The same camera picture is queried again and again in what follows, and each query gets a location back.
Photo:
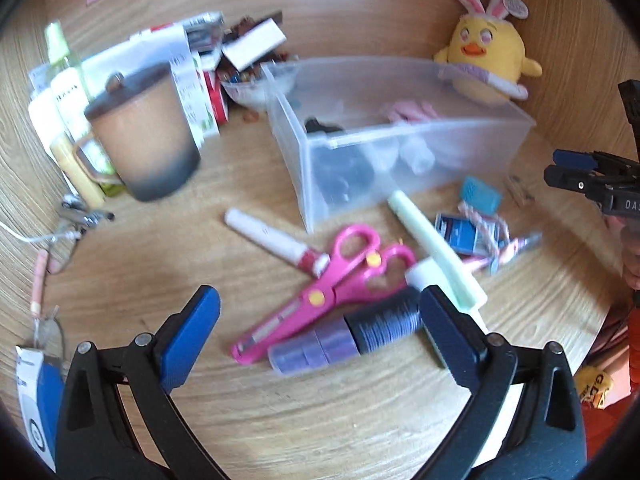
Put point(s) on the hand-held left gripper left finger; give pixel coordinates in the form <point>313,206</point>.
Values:
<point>192,340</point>

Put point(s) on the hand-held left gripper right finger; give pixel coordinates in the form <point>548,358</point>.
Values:
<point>445,330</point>

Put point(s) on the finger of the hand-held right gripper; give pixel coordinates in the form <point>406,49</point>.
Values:
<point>575,182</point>
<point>575,160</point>

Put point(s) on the small white block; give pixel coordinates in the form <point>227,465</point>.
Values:
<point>420,275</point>

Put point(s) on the dark blue thread spool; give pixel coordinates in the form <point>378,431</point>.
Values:
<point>385,322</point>

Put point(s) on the pink striped stick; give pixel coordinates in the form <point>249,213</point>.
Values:
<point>520,246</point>

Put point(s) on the light green tube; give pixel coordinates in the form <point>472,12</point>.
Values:
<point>435,245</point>

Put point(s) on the teal tape roll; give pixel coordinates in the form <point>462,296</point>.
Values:
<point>480,194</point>

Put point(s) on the blue plastic packet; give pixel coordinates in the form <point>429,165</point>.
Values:
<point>457,232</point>

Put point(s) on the purple tape roll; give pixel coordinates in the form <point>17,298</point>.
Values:
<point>340,340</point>
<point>290,355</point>
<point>316,347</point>

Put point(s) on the clear plastic storage bin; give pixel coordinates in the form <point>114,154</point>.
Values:
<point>475,135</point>

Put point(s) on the white marker with red cap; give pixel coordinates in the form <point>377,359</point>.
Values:
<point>265,235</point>

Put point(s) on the pink scissors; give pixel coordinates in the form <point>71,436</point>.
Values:
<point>320,295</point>

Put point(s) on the person's right hand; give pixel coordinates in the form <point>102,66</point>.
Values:
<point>631,262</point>

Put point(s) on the orange cloth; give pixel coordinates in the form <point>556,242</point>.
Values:
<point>627,340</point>

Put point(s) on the clear-lens eyeglasses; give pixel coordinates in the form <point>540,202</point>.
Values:
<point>50,335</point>

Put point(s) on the yellow chick plush toy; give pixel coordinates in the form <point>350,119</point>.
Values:
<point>485,45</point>

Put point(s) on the translucent round container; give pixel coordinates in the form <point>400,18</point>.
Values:
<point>417,157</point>

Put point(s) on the yellow printed object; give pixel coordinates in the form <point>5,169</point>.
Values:
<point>595,385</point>

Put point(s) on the blue white box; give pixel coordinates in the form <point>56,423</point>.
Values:
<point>42,400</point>

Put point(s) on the pink cloth item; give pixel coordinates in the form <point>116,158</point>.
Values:
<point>412,111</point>

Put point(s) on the dark ribbed object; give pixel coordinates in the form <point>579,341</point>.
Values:
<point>345,170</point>

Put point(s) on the brown mug with lid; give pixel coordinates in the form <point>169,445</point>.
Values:
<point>145,135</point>

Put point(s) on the white green medicine box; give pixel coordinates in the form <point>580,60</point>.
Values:
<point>195,105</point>

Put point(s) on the red box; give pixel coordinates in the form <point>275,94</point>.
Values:
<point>217,97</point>

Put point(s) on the clear bowl of beads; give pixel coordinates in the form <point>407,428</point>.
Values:
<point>245,92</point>

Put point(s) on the white tube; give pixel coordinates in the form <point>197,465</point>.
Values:
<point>44,120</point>

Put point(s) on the white printed bottle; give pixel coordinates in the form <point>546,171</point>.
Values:
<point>70,100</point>

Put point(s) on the white paper sheet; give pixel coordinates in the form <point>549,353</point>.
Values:
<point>135,50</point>

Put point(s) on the white cardboard box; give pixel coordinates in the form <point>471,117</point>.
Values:
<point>252,42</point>

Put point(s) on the silver packet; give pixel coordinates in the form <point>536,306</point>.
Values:
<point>205,27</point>

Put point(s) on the brown snack packet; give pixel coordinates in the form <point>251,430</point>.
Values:
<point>245,25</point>

